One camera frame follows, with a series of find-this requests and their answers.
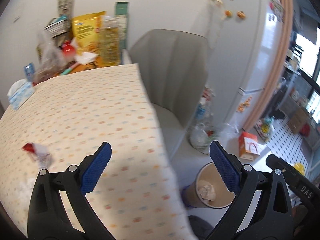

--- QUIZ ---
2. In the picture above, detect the red white wrapper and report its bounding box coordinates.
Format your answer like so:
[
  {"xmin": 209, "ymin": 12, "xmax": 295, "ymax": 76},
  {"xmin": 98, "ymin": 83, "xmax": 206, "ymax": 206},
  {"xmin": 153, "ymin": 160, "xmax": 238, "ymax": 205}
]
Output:
[{"xmin": 22, "ymin": 142, "xmax": 52, "ymax": 170}]

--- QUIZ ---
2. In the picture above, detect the white tissue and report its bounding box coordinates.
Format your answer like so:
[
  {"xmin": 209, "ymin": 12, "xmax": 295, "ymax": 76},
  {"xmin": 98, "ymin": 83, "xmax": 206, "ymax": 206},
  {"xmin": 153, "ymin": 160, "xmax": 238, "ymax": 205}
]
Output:
[{"xmin": 197, "ymin": 180, "xmax": 216, "ymax": 202}]

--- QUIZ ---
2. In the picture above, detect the cream round trash bin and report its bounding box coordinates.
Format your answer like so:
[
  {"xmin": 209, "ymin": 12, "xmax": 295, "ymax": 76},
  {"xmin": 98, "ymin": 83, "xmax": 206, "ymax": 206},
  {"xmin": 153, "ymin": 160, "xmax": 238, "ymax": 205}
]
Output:
[{"xmin": 182, "ymin": 162, "xmax": 235, "ymax": 209}]

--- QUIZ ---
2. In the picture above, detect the clear trash bag on floor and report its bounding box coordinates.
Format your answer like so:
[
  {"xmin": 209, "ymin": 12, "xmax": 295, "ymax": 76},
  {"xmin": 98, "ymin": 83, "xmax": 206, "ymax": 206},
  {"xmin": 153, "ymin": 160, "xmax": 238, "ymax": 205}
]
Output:
[{"xmin": 189, "ymin": 123, "xmax": 239, "ymax": 155}]

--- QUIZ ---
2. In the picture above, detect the yellow plastic bag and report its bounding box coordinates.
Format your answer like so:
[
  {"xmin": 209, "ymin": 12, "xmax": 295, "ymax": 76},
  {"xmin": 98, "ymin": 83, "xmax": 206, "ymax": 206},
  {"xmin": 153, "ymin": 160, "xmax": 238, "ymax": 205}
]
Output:
[{"xmin": 293, "ymin": 163, "xmax": 305, "ymax": 176}]

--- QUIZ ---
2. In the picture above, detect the orange white paper bag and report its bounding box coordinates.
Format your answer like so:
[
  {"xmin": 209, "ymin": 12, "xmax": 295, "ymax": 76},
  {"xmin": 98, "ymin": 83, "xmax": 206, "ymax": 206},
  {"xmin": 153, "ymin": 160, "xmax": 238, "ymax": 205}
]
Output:
[{"xmin": 238, "ymin": 132, "xmax": 260, "ymax": 161}]

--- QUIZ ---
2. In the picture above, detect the floral cream tablecloth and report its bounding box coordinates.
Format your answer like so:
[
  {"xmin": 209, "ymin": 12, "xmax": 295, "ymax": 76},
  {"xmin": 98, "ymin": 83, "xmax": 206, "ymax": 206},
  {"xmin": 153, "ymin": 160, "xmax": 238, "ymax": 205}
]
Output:
[{"xmin": 1, "ymin": 64, "xmax": 195, "ymax": 239}]

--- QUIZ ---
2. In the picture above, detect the white bag of bottles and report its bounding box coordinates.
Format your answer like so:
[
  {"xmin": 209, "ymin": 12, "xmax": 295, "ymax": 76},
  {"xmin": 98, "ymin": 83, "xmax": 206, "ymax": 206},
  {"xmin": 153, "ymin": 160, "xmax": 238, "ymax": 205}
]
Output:
[{"xmin": 195, "ymin": 86, "xmax": 215, "ymax": 125}]

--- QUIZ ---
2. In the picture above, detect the colourful smiley bag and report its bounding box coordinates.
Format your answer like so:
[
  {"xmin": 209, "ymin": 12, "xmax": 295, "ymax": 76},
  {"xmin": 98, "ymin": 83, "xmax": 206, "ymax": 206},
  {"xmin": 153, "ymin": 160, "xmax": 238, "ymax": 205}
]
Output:
[{"xmin": 254, "ymin": 116, "xmax": 274, "ymax": 142}]

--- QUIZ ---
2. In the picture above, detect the brown cardboard box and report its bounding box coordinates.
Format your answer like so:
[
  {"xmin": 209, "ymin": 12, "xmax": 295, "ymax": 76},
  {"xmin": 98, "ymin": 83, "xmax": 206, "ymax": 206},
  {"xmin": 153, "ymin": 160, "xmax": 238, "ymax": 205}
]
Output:
[{"xmin": 288, "ymin": 108, "xmax": 309, "ymax": 134}]

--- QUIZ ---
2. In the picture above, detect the blue white tissue box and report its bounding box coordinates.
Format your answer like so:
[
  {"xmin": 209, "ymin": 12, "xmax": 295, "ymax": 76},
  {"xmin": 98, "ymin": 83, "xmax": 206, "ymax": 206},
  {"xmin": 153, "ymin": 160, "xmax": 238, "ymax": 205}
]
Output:
[{"xmin": 7, "ymin": 79, "xmax": 35, "ymax": 110}]

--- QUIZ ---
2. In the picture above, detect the white crumpled napkin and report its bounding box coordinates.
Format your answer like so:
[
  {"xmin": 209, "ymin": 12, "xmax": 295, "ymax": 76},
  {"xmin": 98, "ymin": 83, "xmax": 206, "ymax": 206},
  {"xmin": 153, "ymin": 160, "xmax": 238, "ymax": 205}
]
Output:
[{"xmin": 74, "ymin": 52, "xmax": 98, "ymax": 65}]

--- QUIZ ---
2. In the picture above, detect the large yellow oil bottle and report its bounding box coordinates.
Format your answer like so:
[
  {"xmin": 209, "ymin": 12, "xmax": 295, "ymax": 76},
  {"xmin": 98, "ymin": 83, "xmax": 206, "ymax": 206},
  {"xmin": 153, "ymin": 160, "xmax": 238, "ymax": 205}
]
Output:
[{"xmin": 99, "ymin": 16, "xmax": 121, "ymax": 66}]

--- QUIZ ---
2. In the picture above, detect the blue drink can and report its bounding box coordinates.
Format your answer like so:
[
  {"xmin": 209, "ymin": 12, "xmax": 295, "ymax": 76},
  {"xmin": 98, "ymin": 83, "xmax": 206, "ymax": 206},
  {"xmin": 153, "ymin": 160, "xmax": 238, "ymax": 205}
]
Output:
[{"xmin": 24, "ymin": 62, "xmax": 35, "ymax": 82}]

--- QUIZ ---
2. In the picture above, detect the clear plastic bag with food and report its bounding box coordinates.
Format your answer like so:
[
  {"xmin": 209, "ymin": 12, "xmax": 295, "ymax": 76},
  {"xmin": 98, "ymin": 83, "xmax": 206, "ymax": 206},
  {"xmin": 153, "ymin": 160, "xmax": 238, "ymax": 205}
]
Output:
[{"xmin": 33, "ymin": 29, "xmax": 67, "ymax": 84}]

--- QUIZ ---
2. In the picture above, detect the grey upholstered chair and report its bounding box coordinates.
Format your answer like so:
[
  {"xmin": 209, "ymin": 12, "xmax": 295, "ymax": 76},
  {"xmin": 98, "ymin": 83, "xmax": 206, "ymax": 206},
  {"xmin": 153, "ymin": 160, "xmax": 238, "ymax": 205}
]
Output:
[{"xmin": 129, "ymin": 29, "xmax": 208, "ymax": 159}]

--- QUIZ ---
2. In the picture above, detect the red ceramic vase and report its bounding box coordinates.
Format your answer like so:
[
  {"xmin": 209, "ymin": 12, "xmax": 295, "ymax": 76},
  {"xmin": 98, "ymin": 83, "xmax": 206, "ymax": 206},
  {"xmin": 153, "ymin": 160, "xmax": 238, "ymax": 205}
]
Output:
[{"xmin": 61, "ymin": 40, "xmax": 76, "ymax": 62}]

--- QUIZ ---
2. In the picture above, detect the yellow snack bag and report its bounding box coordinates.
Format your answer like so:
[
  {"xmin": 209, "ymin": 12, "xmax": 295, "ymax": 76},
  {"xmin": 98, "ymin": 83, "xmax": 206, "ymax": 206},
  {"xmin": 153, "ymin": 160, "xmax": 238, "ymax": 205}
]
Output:
[{"xmin": 72, "ymin": 11, "xmax": 106, "ymax": 55}]

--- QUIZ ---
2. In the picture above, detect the white refrigerator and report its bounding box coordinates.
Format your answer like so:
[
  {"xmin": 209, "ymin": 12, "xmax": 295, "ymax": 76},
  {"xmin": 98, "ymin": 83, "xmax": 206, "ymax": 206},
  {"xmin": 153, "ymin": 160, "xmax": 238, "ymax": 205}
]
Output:
[{"xmin": 208, "ymin": 0, "xmax": 284, "ymax": 129}]

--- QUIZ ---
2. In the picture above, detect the green box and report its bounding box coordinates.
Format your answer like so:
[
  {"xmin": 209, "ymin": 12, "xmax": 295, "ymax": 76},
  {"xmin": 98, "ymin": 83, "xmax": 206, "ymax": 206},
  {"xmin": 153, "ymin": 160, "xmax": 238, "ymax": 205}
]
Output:
[{"xmin": 114, "ymin": 1, "xmax": 129, "ymax": 51}]

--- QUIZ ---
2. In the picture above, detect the peach curtain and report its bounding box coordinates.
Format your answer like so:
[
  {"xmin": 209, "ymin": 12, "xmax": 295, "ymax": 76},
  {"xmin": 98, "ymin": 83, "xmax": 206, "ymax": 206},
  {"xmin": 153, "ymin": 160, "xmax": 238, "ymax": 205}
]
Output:
[{"xmin": 242, "ymin": 0, "xmax": 294, "ymax": 132}]

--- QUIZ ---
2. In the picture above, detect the teal handled tool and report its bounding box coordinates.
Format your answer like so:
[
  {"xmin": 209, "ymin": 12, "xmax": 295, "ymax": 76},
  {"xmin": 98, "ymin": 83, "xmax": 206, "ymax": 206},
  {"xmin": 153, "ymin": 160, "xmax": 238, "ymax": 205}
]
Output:
[{"xmin": 60, "ymin": 62, "xmax": 79, "ymax": 76}]

